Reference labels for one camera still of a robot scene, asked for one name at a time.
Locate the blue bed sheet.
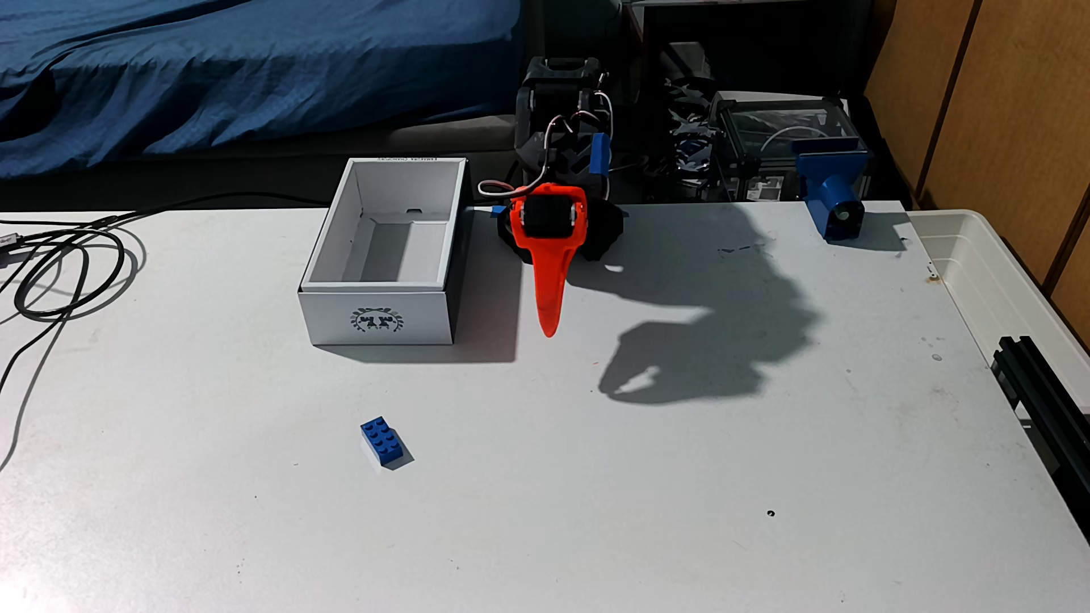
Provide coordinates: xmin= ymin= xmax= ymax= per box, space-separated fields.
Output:
xmin=0 ymin=0 xmax=522 ymax=180

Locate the white cardboard box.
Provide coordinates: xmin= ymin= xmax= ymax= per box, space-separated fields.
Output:
xmin=297 ymin=157 xmax=470 ymax=347

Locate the clear black-framed enclosure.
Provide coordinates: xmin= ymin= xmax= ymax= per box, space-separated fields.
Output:
xmin=711 ymin=91 xmax=861 ymax=203

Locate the black aluminium rail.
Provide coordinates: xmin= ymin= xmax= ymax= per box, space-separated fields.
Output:
xmin=990 ymin=335 xmax=1090 ymax=539

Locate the blue printed clamp mount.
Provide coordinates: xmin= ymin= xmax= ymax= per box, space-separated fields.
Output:
xmin=794 ymin=138 xmax=871 ymax=242

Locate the wooden cabinet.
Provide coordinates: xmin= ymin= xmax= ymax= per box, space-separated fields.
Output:
xmin=864 ymin=0 xmax=1090 ymax=350

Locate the blue toy brick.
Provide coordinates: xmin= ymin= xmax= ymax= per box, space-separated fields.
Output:
xmin=360 ymin=416 xmax=405 ymax=467

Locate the white plastic bin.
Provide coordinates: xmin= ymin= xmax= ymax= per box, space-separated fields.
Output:
xmin=907 ymin=208 xmax=1090 ymax=401

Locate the black coiled cable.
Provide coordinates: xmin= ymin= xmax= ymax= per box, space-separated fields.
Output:
xmin=0 ymin=192 xmax=329 ymax=323

